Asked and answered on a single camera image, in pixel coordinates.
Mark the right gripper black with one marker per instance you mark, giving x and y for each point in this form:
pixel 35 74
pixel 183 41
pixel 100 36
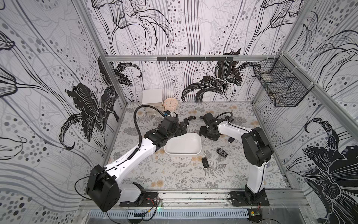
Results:
pixel 205 123

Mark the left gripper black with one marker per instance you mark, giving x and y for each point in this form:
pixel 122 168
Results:
pixel 178 131

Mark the silver black bmw key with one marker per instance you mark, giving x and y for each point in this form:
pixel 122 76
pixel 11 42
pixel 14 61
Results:
pixel 221 152

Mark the white storage tray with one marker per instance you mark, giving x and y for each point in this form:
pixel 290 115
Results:
pixel 185 145

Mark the black car key front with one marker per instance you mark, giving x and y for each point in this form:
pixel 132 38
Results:
pixel 205 162

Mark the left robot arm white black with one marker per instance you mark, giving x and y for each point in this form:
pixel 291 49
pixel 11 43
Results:
pixel 105 187

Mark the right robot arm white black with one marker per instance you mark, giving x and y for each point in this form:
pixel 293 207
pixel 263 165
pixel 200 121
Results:
pixel 255 145

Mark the pink round alarm clock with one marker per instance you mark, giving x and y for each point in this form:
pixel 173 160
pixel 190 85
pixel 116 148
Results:
pixel 170 104

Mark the white mini drawer cabinet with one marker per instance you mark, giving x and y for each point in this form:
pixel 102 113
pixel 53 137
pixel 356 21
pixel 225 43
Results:
pixel 152 97

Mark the black wall rail bar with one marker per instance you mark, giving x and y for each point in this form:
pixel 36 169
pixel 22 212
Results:
pixel 194 59

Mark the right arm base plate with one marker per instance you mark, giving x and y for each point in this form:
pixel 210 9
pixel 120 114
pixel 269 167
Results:
pixel 247 198

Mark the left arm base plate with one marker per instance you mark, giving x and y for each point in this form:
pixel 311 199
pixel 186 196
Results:
pixel 146 200

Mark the white cable duct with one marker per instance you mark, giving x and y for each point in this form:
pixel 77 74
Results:
pixel 175 214

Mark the black wire wall basket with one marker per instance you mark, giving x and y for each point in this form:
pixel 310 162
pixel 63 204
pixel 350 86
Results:
pixel 280 83

